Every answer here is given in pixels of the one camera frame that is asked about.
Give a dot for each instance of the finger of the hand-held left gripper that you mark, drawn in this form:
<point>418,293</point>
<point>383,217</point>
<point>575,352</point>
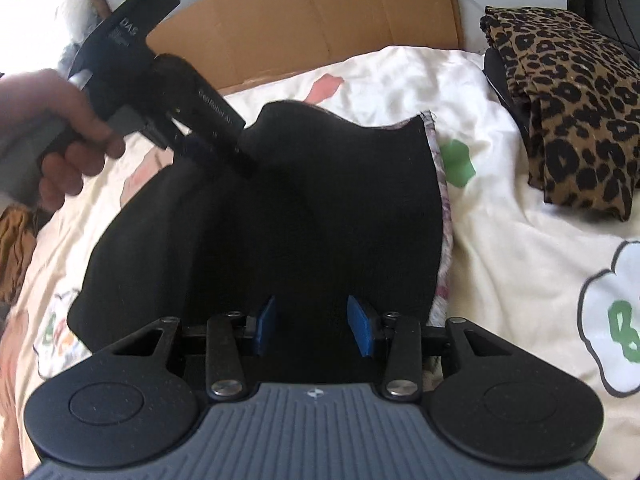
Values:
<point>240,157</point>

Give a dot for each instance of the leopard print cloth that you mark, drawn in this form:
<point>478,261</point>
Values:
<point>575,110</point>

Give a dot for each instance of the brown crumpled cloth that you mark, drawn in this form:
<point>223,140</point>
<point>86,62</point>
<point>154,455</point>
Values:
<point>12,250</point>

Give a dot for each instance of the person's left hand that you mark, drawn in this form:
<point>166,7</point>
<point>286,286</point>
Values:
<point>50,100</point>

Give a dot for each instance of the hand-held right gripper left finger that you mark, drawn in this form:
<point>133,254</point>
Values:
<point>266,325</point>

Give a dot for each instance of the white printed bed sheet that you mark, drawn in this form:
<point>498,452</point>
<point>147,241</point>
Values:
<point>525,260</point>

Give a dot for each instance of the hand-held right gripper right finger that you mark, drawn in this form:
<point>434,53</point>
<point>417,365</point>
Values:
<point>359,327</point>

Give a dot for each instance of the black folded garment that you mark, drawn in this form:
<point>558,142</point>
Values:
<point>500,85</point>

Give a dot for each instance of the black garment with grey print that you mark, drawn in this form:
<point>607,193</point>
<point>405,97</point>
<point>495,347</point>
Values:
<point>300,210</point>

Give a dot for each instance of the brown cardboard sheet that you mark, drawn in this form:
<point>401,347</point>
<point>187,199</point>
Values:
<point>300,15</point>

